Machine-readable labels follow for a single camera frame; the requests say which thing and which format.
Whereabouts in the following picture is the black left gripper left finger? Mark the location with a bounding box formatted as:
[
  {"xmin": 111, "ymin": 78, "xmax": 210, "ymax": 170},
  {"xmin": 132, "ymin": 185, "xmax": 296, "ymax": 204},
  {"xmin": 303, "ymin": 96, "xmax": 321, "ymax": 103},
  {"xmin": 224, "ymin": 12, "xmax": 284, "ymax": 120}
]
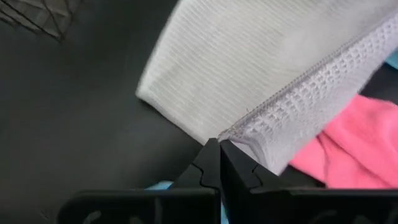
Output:
[{"xmin": 57, "ymin": 138, "xmax": 221, "ymax": 224}]

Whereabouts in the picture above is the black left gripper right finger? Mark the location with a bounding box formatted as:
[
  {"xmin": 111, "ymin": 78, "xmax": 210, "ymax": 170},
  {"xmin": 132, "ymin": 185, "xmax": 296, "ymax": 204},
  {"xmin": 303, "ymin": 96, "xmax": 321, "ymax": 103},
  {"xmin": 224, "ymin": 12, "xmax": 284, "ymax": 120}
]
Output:
[{"xmin": 220, "ymin": 139, "xmax": 398, "ymax": 224}]

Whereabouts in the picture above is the pink microfiber towel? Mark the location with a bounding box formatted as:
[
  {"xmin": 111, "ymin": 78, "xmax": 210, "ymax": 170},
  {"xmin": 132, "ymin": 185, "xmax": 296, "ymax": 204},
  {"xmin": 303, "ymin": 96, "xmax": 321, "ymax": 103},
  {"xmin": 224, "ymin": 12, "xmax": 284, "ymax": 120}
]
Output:
[{"xmin": 288, "ymin": 93, "xmax": 398, "ymax": 190}]

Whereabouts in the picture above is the gold wire basket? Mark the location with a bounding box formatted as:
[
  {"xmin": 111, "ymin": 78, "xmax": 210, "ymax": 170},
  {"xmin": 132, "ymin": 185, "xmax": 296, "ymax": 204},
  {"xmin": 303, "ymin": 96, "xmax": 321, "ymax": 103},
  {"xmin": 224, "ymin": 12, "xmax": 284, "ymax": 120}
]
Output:
[{"xmin": 0, "ymin": 0, "xmax": 84, "ymax": 42}]

